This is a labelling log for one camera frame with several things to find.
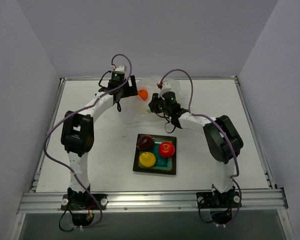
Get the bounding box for translucent white plastic bag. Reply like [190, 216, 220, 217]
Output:
[119, 76, 190, 126]

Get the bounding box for yellow fake fruit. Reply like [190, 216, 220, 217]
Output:
[139, 152, 157, 168]

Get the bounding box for red fake fruit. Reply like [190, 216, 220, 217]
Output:
[158, 142, 175, 159]

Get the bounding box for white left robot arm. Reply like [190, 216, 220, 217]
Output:
[60, 71, 138, 210]

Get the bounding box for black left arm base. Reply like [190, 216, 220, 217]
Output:
[58, 192, 108, 232]

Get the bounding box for purple cable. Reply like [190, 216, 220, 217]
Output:
[157, 69, 242, 222]
[43, 53, 135, 230]

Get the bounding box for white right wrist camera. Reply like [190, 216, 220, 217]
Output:
[158, 82, 172, 98]

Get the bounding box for dark brown fake fruit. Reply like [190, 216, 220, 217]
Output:
[136, 134, 155, 152]

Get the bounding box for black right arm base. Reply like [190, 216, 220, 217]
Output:
[196, 189, 242, 227]

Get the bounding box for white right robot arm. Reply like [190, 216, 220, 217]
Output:
[148, 91, 244, 207]

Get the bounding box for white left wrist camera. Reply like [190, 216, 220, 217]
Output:
[111, 64, 127, 73]

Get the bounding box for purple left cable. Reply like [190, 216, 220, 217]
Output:
[43, 53, 135, 230]

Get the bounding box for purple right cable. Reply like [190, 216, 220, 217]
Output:
[157, 69, 242, 222]

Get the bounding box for orange fake fruit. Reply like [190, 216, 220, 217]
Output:
[137, 89, 148, 101]

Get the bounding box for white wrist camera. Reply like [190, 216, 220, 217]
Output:
[111, 64, 127, 73]
[158, 82, 172, 98]

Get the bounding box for teal square ceramic plate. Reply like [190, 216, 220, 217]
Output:
[132, 134, 177, 176]

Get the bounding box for aluminium front rail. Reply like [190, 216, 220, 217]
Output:
[17, 189, 288, 214]

